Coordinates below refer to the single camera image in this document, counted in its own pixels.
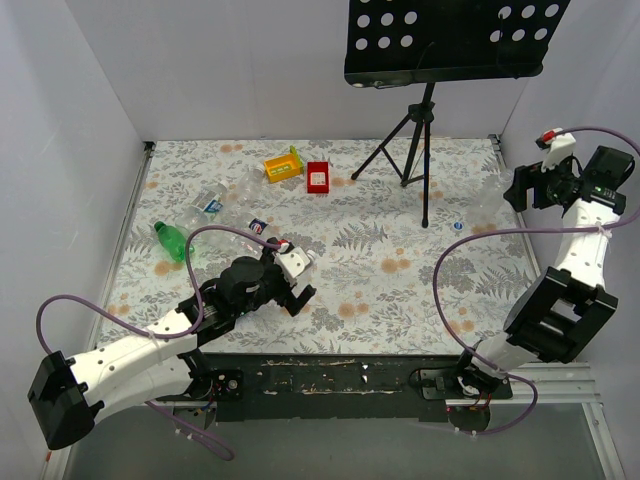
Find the red plastic bin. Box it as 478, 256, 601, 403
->
306, 161, 330, 194

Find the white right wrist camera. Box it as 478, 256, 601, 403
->
536, 128, 576, 172

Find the yellow plastic bin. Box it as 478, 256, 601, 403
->
264, 153, 304, 183

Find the aluminium frame rail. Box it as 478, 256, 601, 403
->
40, 141, 156, 479

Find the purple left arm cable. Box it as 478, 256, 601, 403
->
35, 224, 291, 461

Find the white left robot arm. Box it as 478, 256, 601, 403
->
27, 242, 317, 450

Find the large clear crumpled bottle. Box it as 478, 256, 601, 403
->
175, 206, 235, 251

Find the green plastic bin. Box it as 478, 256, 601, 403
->
289, 145, 304, 171

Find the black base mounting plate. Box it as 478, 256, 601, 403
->
162, 353, 481, 422

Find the large clear bottle white cap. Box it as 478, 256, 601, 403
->
219, 165, 266, 226

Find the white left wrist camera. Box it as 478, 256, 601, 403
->
274, 240, 317, 287

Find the clear bottle green-blue label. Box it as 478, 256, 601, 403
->
187, 181, 229, 216

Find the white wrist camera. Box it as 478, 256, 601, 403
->
274, 240, 317, 287
536, 128, 576, 172

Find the clear Pepsi bottle black cap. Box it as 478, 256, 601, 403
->
214, 214, 274, 251

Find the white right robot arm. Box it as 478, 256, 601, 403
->
452, 146, 633, 398

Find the green plastic bottle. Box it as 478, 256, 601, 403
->
154, 221, 195, 262

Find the black music stand tripod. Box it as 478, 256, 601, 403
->
343, 0, 572, 229

